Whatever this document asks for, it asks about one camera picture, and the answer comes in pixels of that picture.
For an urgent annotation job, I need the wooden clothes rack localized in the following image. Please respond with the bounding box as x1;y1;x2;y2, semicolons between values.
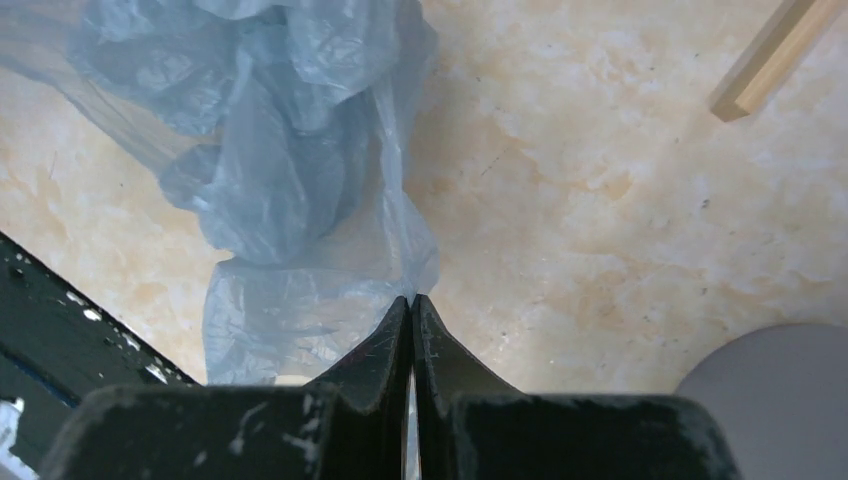
710;0;847;123

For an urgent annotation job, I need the grey plastic trash bin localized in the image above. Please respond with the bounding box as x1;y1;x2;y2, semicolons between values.
676;324;847;480

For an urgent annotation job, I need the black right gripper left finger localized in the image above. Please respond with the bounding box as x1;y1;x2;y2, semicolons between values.
40;298;410;479

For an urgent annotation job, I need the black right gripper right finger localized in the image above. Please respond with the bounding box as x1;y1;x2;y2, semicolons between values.
410;295;741;479

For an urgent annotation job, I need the light blue trash bag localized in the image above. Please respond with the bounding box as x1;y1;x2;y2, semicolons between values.
1;1;439;384

